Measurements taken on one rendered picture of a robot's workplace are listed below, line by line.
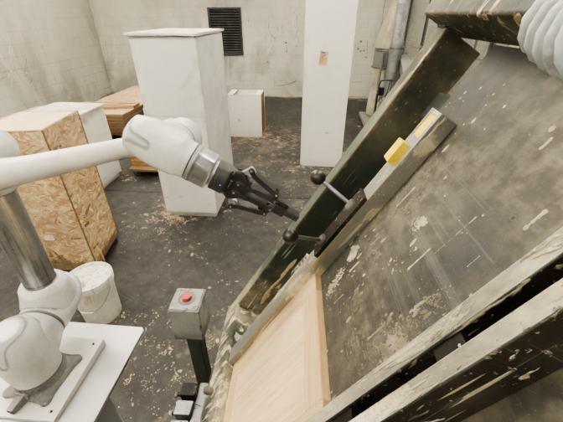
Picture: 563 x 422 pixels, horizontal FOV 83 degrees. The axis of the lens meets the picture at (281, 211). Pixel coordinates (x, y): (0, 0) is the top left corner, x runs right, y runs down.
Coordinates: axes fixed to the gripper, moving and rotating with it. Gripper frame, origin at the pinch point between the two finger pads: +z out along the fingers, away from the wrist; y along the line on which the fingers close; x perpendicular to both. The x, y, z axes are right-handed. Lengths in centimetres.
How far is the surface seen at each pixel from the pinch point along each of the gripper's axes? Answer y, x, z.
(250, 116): 133, -480, -12
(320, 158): 97, -358, 100
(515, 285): -30, 47, 9
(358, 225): -9.3, 7.0, 14.5
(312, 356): 11.2, 29.2, 13.9
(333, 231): -4.2, 5.9, 10.9
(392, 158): -25.9, 6.0, 10.6
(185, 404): 76, 14, 6
